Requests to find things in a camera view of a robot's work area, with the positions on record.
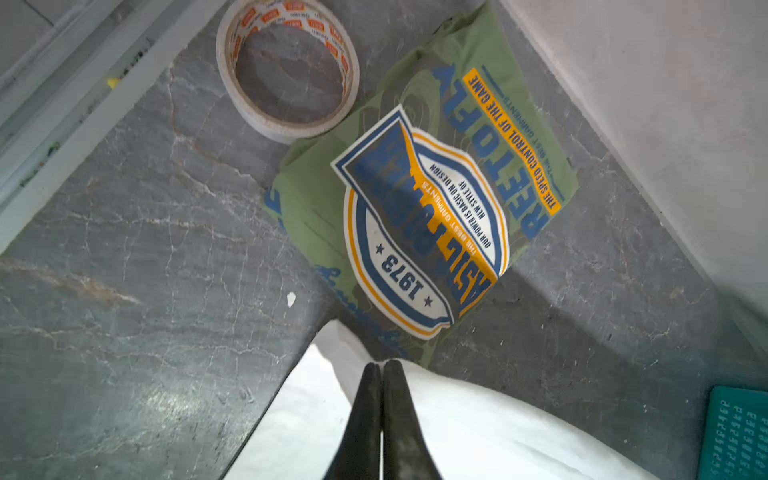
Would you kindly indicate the green tank top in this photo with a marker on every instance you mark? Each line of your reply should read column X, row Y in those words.
column 415, row 205

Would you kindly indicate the white navy tank top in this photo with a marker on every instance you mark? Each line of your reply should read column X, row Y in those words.
column 471, row 432

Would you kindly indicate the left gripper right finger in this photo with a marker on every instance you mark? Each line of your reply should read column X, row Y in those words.
column 405, row 453

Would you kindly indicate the tape roll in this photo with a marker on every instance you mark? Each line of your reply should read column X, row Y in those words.
column 289, row 67

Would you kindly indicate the teal plastic basket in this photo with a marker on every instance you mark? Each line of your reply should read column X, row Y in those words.
column 736, row 435

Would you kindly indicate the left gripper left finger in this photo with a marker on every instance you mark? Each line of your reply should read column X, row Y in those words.
column 358, row 455

